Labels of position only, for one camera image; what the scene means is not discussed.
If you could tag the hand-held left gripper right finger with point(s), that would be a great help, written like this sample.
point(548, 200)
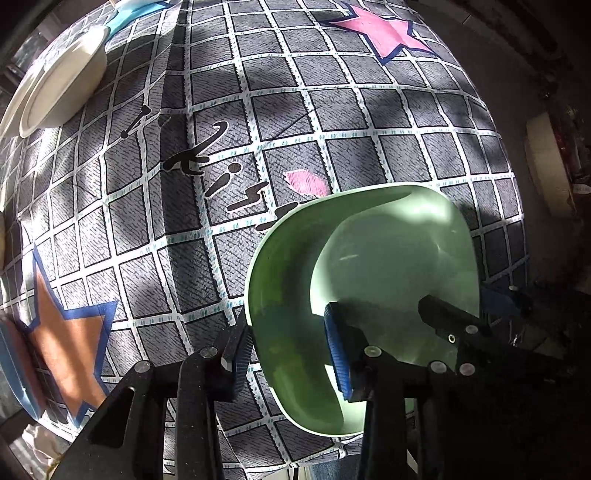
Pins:
point(338, 355)

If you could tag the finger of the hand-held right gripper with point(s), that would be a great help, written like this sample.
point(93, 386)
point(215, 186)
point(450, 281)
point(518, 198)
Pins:
point(501, 302)
point(455, 318)

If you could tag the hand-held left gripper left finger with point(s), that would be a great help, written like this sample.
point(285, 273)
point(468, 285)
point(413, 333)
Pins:
point(239, 357)

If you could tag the green bowl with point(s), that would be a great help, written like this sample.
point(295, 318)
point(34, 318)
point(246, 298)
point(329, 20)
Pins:
point(392, 240)

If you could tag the white plate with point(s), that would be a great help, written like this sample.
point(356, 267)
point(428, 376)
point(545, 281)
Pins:
point(60, 87)
point(11, 115)

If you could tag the person's blue jeans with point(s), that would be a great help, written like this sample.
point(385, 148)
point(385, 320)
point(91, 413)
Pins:
point(337, 468)

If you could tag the beige box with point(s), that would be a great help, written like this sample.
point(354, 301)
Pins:
point(549, 161)

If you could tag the light blue plate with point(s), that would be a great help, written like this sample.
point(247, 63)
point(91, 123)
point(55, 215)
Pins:
point(18, 369)
point(119, 19)

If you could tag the grey checked star-print tablecloth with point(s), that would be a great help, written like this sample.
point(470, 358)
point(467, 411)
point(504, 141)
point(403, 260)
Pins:
point(277, 92)

